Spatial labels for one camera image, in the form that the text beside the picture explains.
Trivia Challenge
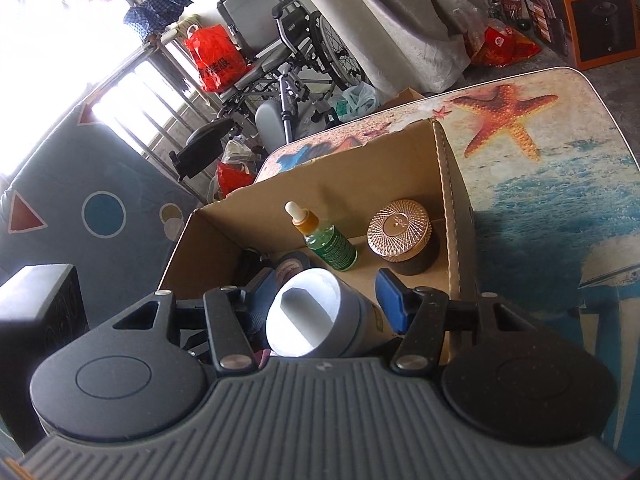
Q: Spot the grey mat with shapes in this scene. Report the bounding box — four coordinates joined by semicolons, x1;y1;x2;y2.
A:
0;100;201;291

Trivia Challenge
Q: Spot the orange appliance carton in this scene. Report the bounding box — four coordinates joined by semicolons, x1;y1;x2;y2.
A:
515;0;640;71

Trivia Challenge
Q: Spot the white pill bottle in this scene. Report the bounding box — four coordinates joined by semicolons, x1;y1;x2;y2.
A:
265;267;401;360

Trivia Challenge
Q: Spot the black tape roll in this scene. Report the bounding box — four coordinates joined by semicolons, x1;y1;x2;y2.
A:
272;251;313;281

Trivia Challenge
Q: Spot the grey curtain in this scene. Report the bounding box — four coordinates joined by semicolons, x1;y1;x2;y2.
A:
280;0;473;96

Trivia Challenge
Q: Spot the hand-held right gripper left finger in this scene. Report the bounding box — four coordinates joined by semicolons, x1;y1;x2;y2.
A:
107;267;281;376

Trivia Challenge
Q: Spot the metal railing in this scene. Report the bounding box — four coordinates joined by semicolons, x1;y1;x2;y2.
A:
75;25;221;201

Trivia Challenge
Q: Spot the red crumpled plastic bag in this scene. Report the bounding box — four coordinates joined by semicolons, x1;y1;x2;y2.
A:
465;7;543;68

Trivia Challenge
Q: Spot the green and white plastic bag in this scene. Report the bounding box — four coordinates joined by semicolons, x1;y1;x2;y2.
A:
332;82;378;123

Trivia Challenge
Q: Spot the small cardboard box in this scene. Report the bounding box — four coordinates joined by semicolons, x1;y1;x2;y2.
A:
382;87;426;111

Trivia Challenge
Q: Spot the dark jar rose-gold lid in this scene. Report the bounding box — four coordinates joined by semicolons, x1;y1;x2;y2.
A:
366;200;442;277

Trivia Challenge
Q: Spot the green dropper bottle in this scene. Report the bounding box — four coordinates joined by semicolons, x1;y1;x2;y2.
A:
284;201;359;272

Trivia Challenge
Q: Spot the grey wheelchair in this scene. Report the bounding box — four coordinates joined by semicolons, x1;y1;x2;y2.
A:
167;0;371;181

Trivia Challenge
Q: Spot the blue checkered umbrella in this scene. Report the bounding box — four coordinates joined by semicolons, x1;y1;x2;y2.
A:
124;0;197;43

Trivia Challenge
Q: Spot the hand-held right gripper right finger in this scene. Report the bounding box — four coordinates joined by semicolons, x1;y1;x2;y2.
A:
375;267;538;375

